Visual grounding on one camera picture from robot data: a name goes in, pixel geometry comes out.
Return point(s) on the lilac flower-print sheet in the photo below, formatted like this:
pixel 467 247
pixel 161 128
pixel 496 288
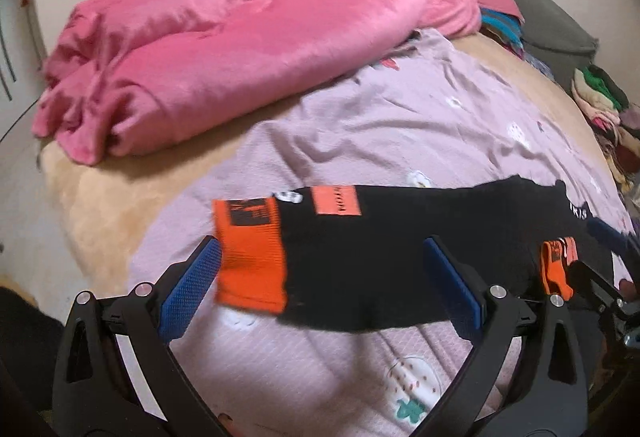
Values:
pixel 400 127

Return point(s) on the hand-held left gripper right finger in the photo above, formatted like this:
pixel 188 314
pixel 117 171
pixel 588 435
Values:
pixel 452 282

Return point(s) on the pile of mixed clothes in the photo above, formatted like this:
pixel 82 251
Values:
pixel 607 112

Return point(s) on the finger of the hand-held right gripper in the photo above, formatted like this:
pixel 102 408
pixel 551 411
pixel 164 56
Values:
pixel 595 282
pixel 607 233

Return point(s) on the black garment with orange cuffs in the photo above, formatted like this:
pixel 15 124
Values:
pixel 400 242

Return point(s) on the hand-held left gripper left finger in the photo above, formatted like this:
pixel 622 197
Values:
pixel 192 287

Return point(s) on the stack of colourful folded clothes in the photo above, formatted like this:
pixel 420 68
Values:
pixel 502 24

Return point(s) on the pink fleece blanket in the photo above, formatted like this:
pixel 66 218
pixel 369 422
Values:
pixel 225 52

